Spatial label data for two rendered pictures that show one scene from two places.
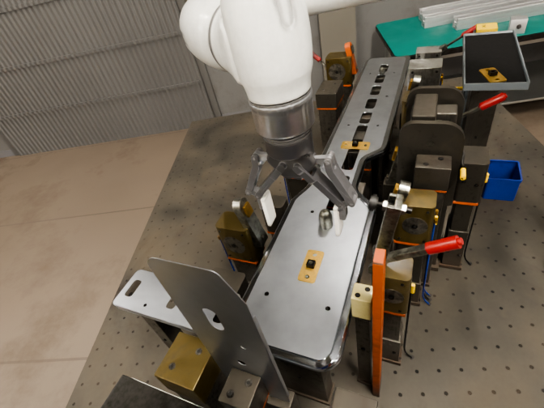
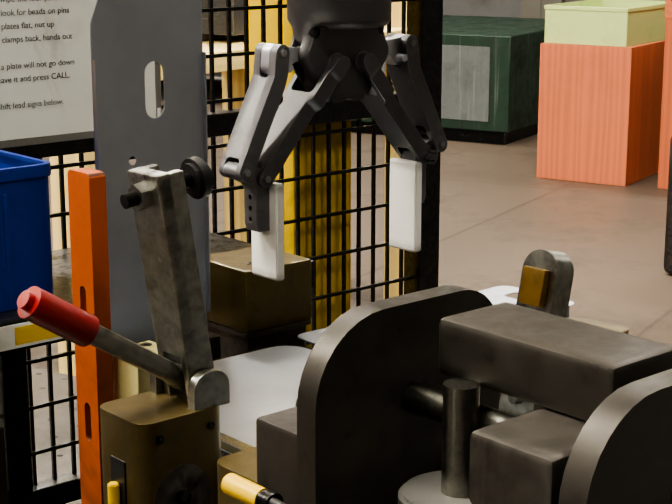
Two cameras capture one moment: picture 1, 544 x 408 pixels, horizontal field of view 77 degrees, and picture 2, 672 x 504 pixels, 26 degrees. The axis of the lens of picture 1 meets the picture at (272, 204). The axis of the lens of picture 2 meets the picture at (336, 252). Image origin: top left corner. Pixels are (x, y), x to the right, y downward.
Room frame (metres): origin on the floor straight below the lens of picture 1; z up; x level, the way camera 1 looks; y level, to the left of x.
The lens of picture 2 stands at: (0.77, -1.06, 1.38)
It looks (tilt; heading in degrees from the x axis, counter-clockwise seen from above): 13 degrees down; 107
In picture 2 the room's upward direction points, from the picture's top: straight up
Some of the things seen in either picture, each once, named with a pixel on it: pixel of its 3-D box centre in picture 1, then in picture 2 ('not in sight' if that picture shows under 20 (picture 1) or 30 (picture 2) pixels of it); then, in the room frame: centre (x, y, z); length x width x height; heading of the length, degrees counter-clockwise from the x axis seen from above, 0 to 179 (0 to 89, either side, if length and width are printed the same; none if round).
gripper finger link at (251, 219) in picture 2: (347, 207); (246, 196); (0.41, -0.12, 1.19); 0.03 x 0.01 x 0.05; 59
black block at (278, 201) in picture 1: (278, 235); not in sight; (0.72, 0.01, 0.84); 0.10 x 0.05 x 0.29; 59
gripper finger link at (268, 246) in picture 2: (338, 217); (267, 229); (0.42, -0.11, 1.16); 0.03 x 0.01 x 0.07; 149
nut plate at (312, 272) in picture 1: (311, 264); not in sight; (0.46, -0.05, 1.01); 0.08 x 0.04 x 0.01; 149
